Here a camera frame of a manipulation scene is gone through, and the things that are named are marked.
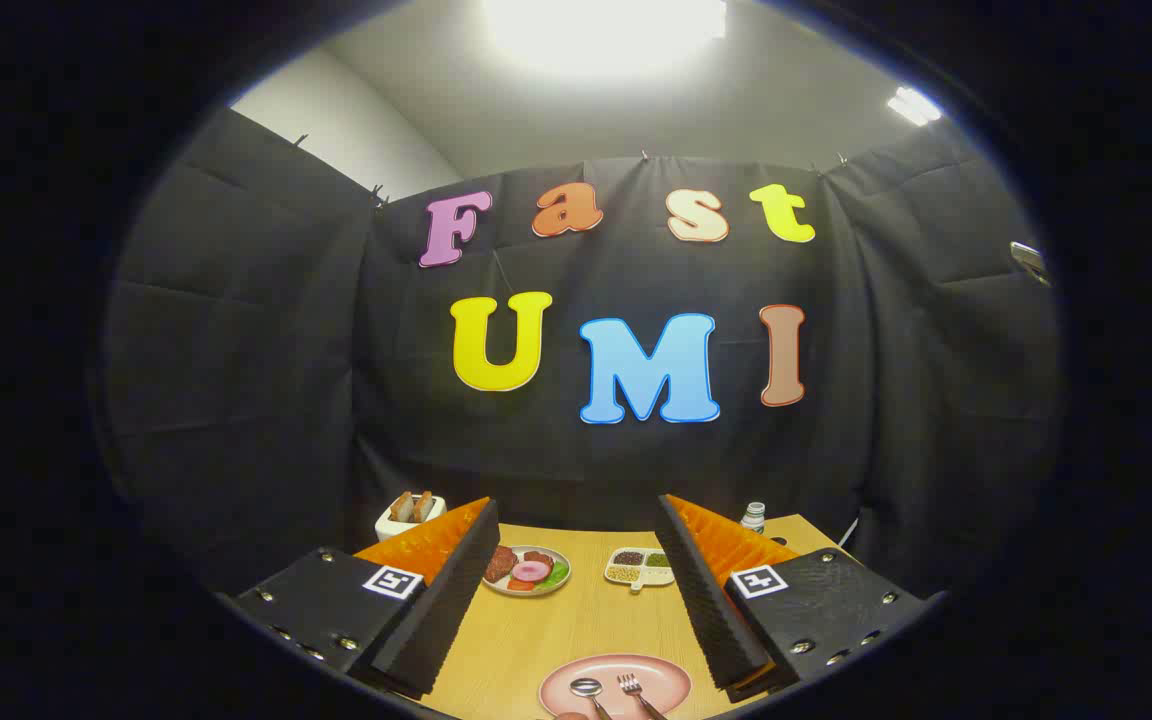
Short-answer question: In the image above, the white divided dish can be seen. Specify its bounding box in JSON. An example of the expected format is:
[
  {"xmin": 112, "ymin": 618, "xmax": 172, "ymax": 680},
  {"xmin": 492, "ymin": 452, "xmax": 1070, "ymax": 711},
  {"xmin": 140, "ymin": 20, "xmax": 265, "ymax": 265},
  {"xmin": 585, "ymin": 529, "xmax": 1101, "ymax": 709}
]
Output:
[{"xmin": 604, "ymin": 547, "xmax": 675, "ymax": 593}]

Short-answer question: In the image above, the white toaster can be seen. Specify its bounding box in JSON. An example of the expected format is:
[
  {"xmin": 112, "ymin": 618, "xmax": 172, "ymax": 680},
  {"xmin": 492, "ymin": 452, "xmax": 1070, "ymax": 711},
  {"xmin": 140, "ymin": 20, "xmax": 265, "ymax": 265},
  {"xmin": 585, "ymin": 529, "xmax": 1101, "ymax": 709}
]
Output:
[{"xmin": 376, "ymin": 493, "xmax": 448, "ymax": 543}]

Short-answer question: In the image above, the large ceiling light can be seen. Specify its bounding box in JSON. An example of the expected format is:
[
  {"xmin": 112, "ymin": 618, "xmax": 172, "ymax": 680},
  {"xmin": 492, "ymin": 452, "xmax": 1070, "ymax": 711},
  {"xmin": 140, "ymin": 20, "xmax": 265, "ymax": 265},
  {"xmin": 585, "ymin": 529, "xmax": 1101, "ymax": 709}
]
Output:
[{"xmin": 481, "ymin": 0, "xmax": 727, "ymax": 71}]

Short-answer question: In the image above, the wooden-handled metal spoon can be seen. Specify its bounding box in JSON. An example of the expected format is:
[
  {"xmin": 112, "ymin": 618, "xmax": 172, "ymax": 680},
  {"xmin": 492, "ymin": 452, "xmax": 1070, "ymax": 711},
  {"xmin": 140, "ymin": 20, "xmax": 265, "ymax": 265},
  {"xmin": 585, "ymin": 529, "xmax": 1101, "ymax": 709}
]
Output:
[{"xmin": 570, "ymin": 677, "xmax": 615, "ymax": 720}]

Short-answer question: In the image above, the small ceiling light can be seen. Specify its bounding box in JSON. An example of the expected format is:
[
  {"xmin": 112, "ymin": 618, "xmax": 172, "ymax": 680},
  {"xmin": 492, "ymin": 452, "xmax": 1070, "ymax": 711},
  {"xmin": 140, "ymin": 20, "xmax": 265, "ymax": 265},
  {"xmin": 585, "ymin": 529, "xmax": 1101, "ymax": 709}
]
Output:
[{"xmin": 886, "ymin": 86, "xmax": 943, "ymax": 127}]

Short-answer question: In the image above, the wooden-handled metal fork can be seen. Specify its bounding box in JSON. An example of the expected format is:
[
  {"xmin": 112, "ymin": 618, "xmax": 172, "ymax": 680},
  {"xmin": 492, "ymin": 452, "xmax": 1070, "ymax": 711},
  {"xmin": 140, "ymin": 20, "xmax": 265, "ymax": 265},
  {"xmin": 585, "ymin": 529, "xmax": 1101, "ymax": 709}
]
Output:
[{"xmin": 618, "ymin": 673, "xmax": 667, "ymax": 720}]

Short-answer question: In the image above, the silver metal object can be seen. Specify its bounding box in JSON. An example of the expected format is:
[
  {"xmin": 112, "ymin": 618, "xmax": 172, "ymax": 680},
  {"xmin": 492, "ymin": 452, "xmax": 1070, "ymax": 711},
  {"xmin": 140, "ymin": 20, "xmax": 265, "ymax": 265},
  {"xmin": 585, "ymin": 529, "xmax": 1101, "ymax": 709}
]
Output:
[{"xmin": 1010, "ymin": 241, "xmax": 1050, "ymax": 286}]

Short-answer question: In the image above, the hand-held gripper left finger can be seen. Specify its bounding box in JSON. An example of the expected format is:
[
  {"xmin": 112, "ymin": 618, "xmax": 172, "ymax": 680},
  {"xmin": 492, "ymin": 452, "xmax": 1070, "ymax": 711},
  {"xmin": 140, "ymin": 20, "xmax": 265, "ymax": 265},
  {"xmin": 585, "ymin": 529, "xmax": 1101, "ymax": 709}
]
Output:
[{"xmin": 219, "ymin": 496, "xmax": 502, "ymax": 699}]

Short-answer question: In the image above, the pink round plate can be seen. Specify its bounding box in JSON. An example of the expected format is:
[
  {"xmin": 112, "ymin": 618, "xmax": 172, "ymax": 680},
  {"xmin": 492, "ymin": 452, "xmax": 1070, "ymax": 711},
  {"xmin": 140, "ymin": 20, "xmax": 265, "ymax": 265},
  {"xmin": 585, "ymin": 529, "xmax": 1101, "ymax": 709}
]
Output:
[{"xmin": 538, "ymin": 654, "xmax": 693, "ymax": 720}]

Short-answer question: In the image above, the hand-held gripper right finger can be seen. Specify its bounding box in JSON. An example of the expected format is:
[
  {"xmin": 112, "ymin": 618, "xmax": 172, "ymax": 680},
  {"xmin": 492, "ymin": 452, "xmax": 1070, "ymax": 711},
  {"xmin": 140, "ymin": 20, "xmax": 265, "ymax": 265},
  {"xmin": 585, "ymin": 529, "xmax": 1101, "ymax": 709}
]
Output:
[{"xmin": 654, "ymin": 493, "xmax": 940, "ymax": 705}]

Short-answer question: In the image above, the white plate of food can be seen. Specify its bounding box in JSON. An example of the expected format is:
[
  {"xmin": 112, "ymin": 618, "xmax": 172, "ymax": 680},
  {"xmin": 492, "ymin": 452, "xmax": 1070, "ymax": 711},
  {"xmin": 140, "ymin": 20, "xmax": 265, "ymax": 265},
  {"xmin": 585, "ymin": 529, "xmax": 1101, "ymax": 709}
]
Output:
[{"xmin": 482, "ymin": 545, "xmax": 572, "ymax": 598}]

